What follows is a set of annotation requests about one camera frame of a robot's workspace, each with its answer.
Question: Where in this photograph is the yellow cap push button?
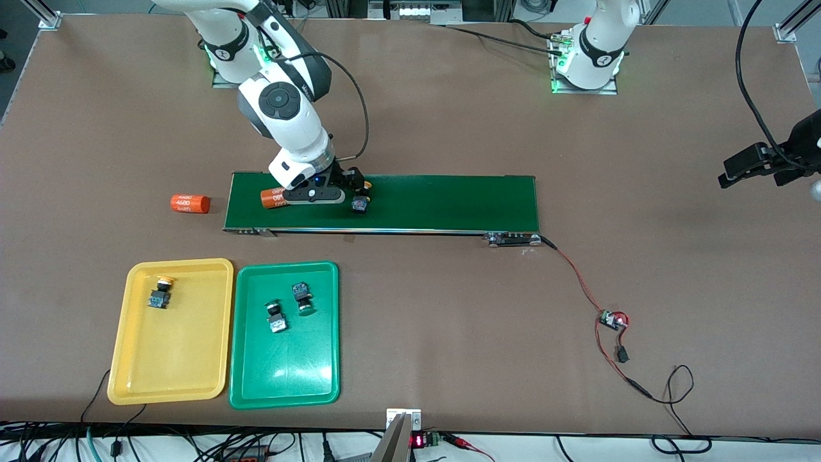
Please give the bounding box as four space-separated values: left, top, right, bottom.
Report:
351 180 373 215
149 276 176 310

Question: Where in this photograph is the green cap push button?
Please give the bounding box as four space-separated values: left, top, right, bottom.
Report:
291 282 318 317
265 299 289 335

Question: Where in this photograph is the green conveyor belt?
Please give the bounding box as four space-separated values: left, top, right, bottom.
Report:
223 171 543 248

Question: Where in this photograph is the white device behind table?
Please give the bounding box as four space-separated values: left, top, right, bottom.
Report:
369 0 464 25

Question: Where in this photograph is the green plastic tray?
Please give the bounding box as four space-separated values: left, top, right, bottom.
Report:
228 261 341 410

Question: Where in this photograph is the yellow plastic tray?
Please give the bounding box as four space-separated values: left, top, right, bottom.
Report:
106 258 235 406

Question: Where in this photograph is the red clip lead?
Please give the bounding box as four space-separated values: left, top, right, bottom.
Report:
441 433 496 462

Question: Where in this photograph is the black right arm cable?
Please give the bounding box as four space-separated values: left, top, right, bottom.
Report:
276 50 371 161

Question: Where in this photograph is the aluminium frame corner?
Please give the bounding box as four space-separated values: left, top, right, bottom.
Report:
773 0 821 44
19 0 63 31

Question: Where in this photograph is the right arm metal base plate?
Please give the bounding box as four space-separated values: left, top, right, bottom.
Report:
212 18 287 89

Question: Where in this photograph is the red black twisted wire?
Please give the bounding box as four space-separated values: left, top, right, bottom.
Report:
539 235 654 400

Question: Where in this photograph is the black cable to arm base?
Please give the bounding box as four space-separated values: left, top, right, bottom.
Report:
443 19 568 57

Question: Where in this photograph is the looped thin black cable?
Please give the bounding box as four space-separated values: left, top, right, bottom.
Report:
641 364 713 455

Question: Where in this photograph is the small metal bracket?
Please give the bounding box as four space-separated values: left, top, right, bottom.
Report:
386 408 423 432

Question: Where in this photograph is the grey camera pole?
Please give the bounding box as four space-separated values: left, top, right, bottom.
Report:
371 414 411 462

